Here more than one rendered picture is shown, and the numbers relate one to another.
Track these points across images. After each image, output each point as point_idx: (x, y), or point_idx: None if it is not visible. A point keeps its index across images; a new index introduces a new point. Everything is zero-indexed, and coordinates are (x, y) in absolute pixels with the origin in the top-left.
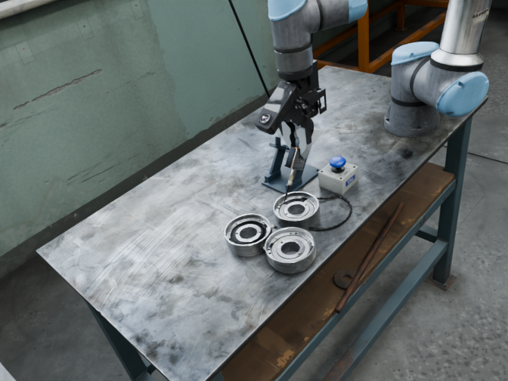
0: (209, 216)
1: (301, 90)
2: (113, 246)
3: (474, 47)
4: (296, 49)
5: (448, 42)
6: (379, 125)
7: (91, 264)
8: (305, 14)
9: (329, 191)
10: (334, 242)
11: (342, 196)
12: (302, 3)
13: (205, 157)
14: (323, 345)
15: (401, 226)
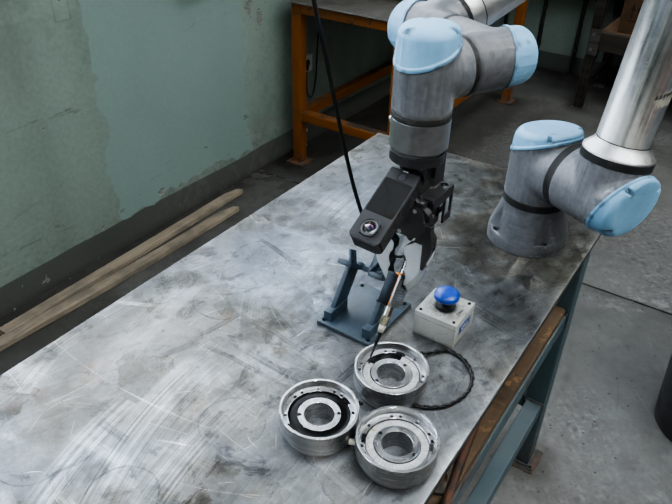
0: (238, 378)
1: (423, 185)
2: (62, 432)
3: (649, 140)
4: (434, 122)
5: (615, 130)
6: (480, 235)
7: (22, 471)
8: (456, 70)
9: (431, 341)
10: (458, 430)
11: (453, 351)
12: (457, 52)
13: (212, 270)
14: None
15: (505, 388)
